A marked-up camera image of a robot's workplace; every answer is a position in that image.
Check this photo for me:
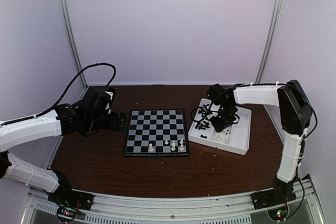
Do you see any black cable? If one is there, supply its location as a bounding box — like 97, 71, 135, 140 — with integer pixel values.
191, 103, 218, 124
0, 62, 117, 125

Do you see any black white chessboard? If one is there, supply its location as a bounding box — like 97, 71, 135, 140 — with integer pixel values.
123, 109, 190, 157

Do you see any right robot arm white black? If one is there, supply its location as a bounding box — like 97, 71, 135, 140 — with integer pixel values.
206, 80, 316, 204

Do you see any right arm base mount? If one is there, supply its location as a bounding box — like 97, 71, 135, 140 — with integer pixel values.
251, 176, 297, 210

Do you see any left aluminium frame post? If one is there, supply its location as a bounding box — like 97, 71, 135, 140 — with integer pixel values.
55, 0, 89, 89

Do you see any left controller board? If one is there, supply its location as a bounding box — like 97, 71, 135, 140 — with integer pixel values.
56, 207, 77, 222

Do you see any black chess pieces cluster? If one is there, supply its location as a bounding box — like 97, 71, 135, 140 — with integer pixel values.
198, 104, 213, 118
195, 121, 210, 130

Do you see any right aluminium frame post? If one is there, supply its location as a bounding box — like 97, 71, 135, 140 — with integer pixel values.
255, 0, 283, 83

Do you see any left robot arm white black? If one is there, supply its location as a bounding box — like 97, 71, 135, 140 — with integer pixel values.
1, 104, 127, 205

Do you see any black chess pieces lower cluster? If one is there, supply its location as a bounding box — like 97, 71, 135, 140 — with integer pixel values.
195, 121, 210, 130

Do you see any controller board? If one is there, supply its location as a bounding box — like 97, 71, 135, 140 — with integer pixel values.
267, 206, 289, 221
56, 207, 77, 222

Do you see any aluminium front rail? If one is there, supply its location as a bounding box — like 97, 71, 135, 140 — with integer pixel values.
20, 174, 323, 224

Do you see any black chess pieces upper cluster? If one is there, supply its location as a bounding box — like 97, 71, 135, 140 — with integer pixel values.
198, 104, 213, 118

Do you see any right controller board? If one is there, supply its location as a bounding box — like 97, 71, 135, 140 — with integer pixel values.
267, 206, 289, 221

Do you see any left black cable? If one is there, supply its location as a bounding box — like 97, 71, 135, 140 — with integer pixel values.
0, 62, 117, 125

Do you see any white chess pieces pile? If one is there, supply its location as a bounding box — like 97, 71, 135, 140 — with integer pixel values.
211, 130, 230, 144

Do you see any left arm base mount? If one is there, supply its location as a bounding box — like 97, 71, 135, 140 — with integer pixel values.
47, 170, 94, 210

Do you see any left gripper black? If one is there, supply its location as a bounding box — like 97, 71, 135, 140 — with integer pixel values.
85, 111, 127, 132

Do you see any right black cable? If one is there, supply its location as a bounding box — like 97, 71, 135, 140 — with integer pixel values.
191, 103, 218, 124

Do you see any aluminium frame post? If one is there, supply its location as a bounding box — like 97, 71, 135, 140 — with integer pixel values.
55, 0, 89, 89
255, 0, 283, 83

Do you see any white plastic tray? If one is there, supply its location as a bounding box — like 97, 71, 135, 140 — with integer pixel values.
188, 98, 251, 155

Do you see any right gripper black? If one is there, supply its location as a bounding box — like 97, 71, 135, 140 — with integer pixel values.
210, 104, 237, 132

